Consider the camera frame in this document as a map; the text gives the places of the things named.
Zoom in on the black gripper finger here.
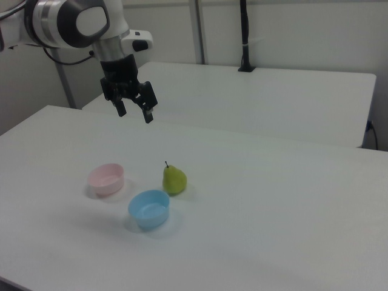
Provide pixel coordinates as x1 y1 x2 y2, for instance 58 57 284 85
110 89 127 118
133 81 159 124

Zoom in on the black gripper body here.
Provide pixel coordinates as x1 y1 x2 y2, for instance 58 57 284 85
100 54 152 102

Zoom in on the pink plastic bowl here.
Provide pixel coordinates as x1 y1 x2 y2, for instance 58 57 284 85
87 163 125 195

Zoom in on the green pear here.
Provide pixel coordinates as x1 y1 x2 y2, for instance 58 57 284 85
162 161 188 195

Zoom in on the blue plastic bowl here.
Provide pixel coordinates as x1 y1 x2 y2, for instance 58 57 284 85
127 189 170 230

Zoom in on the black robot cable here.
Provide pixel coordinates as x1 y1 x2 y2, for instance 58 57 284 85
44 47 95 65

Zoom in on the black camera stand pole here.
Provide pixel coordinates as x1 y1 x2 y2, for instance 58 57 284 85
238 0 256 73

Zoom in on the black power cable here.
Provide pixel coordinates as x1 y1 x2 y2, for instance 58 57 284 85
366 119 379 150

